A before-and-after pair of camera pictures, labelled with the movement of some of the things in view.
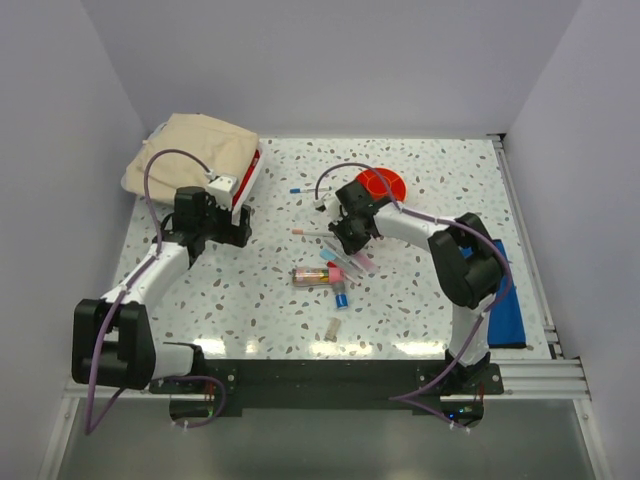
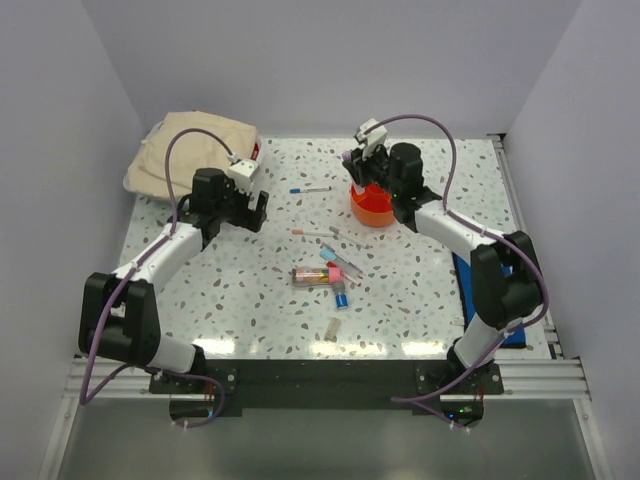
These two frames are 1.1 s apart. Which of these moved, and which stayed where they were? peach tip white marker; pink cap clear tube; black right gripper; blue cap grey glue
Moved: black right gripper
Stayed: peach tip white marker; pink cap clear tube; blue cap grey glue
